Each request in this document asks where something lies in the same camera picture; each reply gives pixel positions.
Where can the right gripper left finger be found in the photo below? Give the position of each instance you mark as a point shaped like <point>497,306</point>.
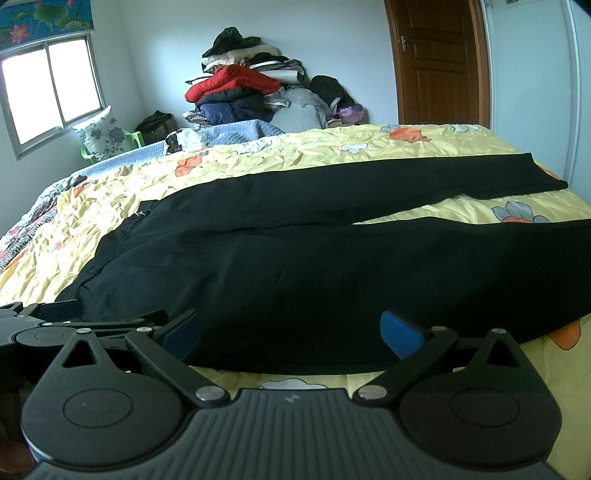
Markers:
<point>115,393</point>

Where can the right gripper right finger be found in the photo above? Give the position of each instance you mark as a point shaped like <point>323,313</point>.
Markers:
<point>476,403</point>

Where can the black pants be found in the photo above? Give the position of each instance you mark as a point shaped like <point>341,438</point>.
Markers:
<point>290,272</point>

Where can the yellow floral quilt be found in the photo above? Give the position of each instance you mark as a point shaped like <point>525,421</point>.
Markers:
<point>289,426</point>

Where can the floral pillow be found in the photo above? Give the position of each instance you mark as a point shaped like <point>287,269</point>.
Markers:
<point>102,137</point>

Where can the green plastic chair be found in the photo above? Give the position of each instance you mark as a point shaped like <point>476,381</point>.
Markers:
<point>134,137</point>

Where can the black white small cloth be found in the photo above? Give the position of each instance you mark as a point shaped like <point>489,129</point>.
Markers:
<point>184,139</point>

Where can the blue striped blanket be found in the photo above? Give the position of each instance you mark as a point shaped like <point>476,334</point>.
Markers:
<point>224,134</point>

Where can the navy blue jacket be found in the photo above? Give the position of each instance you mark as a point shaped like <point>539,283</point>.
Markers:
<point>240,104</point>

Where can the floral curtain valance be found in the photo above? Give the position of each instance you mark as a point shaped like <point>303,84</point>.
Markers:
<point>33,21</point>

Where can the red jacket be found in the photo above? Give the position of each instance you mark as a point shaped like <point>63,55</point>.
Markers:
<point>231,77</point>

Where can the purple bag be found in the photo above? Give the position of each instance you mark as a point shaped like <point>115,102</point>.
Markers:
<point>351,115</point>

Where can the grey garment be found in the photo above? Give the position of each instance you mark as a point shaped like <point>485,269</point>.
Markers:
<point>297,109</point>

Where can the black hat on pile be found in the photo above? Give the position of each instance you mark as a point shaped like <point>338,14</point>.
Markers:
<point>230,39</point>

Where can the white beige clothes stack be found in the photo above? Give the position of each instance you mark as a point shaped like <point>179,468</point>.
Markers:
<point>261,58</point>

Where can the wooden door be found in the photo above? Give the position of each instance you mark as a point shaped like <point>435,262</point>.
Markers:
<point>441,61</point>

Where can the black bag beside pile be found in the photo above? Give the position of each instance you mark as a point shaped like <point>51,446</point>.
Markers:
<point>331,92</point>

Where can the black bag by wall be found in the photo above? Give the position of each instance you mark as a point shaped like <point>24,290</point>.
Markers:
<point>156,127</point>

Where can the window with grey frame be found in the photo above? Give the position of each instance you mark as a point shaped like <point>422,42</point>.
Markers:
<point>47,88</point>

